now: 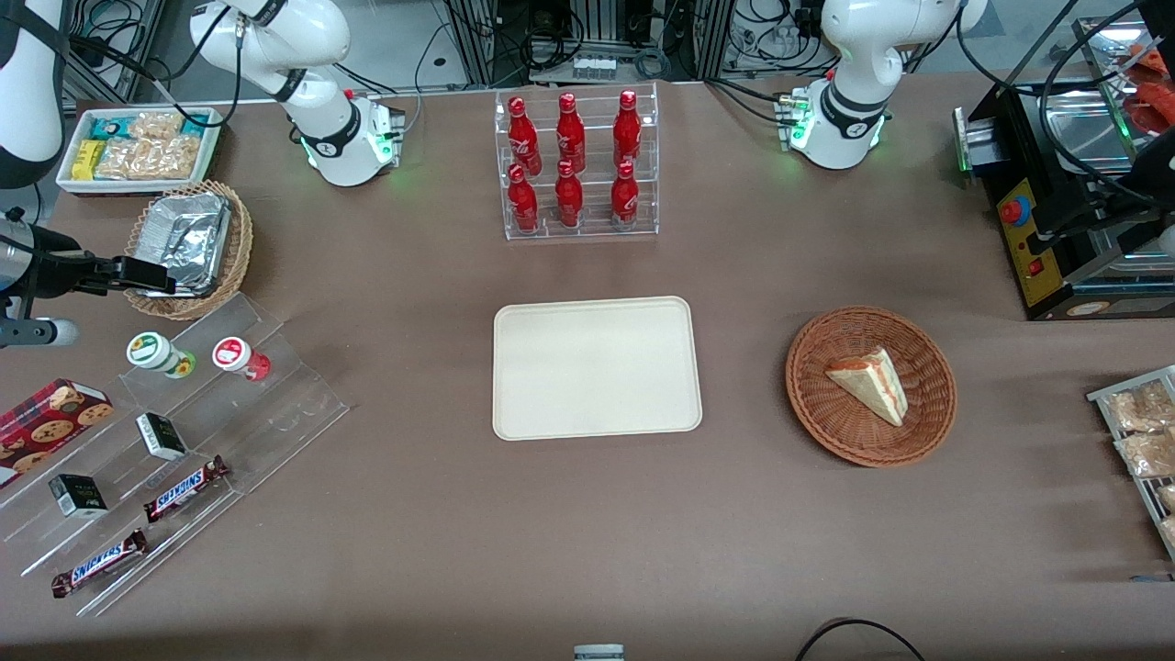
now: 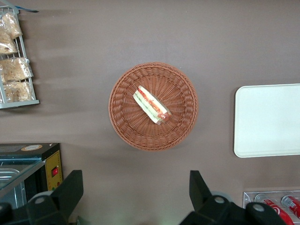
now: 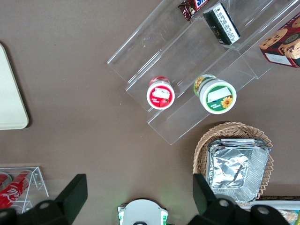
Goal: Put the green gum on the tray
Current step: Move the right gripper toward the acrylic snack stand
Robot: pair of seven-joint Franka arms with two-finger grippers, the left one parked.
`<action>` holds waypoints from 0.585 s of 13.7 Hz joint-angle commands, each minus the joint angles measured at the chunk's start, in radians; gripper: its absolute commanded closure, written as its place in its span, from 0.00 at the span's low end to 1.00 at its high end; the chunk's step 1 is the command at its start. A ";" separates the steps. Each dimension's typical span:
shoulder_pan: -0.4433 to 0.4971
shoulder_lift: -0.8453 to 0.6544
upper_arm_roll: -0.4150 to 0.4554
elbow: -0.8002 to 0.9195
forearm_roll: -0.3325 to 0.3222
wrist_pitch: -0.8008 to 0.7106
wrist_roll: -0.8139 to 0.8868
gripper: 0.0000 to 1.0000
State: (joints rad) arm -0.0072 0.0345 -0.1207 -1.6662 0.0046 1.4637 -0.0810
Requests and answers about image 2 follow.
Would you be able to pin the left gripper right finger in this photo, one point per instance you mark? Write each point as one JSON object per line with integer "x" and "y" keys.
{"x": 201, "y": 192}

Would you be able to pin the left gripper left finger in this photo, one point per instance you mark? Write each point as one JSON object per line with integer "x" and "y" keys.
{"x": 68, "y": 187}

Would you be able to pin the tray of packaged snacks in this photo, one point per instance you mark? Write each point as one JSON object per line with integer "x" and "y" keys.
{"x": 21, "y": 104}

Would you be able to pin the cream plastic tray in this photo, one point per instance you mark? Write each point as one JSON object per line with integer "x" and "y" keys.
{"x": 267, "y": 119}

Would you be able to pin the black yellow food warmer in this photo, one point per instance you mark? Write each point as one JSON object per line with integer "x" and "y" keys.
{"x": 50, "y": 161}

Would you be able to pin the clear acrylic bottle rack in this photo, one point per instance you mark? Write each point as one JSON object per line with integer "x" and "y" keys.
{"x": 248, "y": 199}

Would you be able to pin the red cola bottle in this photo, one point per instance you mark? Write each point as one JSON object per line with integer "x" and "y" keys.
{"x": 279, "y": 212}
{"x": 293, "y": 204}

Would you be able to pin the round brown wicker basket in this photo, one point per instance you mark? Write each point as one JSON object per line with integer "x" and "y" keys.
{"x": 126, "y": 126}

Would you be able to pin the wrapped sandwich wedge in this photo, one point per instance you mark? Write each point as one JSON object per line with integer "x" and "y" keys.
{"x": 150, "y": 104}

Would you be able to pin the clear bag of crackers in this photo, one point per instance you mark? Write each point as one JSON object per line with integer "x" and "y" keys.
{"x": 5, "y": 44}
{"x": 15, "y": 69}
{"x": 10, "y": 24}
{"x": 17, "y": 92}

